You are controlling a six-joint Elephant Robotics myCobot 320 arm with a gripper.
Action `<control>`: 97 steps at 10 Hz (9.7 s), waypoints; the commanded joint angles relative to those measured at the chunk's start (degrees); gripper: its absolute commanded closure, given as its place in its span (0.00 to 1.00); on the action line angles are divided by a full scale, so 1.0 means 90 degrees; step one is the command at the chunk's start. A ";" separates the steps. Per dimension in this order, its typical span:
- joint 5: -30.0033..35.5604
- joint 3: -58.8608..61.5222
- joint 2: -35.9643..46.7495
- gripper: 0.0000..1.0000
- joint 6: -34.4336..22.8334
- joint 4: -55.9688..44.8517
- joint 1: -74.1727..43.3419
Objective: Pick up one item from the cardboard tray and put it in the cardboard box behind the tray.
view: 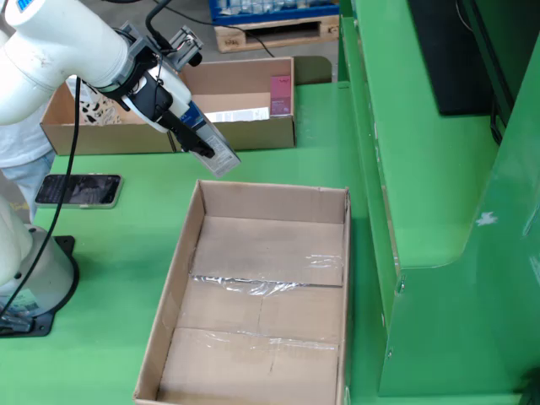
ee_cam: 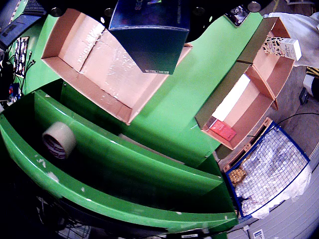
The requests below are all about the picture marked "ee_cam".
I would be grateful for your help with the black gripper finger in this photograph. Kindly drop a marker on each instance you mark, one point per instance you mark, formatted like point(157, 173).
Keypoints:
point(216, 8)
point(84, 8)

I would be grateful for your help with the blue cosmetic product box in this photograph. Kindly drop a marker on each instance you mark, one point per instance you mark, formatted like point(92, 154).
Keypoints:
point(152, 42)

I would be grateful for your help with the large cardboard tray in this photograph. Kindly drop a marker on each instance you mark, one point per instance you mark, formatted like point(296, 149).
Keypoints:
point(99, 74)

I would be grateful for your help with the divided cardboard box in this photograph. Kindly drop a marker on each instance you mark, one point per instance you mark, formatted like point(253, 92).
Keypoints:
point(239, 109)

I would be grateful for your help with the small maroon box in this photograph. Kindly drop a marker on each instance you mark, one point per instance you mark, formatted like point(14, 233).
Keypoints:
point(223, 130)

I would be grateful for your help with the smartphone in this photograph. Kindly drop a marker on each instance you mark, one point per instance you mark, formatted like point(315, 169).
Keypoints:
point(238, 16)

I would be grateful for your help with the black laptop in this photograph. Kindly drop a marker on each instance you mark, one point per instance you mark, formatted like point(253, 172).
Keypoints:
point(17, 30)

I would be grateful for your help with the black patterned card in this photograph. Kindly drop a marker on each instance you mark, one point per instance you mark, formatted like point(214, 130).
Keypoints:
point(21, 57)

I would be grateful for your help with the cow print white carton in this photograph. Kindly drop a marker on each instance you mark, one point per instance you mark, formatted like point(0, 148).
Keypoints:
point(289, 48)

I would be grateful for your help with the blue and red plug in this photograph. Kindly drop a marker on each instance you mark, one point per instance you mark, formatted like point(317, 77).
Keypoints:
point(14, 89)

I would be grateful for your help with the beige tape roll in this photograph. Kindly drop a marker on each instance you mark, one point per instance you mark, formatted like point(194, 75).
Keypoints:
point(59, 139)

